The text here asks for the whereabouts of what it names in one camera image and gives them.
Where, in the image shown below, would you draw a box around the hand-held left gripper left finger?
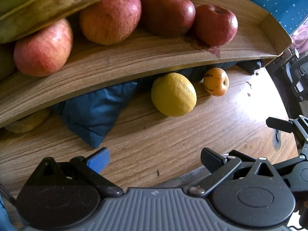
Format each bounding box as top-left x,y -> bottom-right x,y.
31,147 -> 123,196

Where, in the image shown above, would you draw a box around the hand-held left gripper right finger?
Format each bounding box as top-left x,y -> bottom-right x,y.
186,147 -> 277,196

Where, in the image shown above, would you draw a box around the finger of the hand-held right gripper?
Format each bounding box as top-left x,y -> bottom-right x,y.
266,116 -> 308,150

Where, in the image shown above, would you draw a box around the metal tray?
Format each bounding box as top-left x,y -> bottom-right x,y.
147,166 -> 217,189

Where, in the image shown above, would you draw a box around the yellow lemon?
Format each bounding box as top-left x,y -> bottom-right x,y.
151,72 -> 197,116

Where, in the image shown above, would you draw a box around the dark blue quilted jacket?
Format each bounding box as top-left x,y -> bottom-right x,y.
52,61 -> 263,149

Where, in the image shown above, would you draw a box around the orange speckled pepino melon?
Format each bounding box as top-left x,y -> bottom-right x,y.
203,68 -> 229,97

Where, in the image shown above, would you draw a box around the pink floral blanket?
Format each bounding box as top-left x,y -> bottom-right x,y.
292,20 -> 308,51

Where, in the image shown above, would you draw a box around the curved wooden shelf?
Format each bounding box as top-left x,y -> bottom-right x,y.
0,0 -> 293,128

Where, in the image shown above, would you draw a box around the dark red apple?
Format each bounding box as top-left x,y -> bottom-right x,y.
141,0 -> 196,34
194,4 -> 239,47

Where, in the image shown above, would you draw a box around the blue polka dot cloth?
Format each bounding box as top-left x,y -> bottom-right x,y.
204,0 -> 308,35

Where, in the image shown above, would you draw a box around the pink striped apple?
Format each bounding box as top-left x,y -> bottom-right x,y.
14,18 -> 74,77

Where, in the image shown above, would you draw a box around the orange-red apple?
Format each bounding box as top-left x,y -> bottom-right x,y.
79,0 -> 142,46

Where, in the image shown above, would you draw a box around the brown spotted banana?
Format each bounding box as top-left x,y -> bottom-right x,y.
0,0 -> 121,44

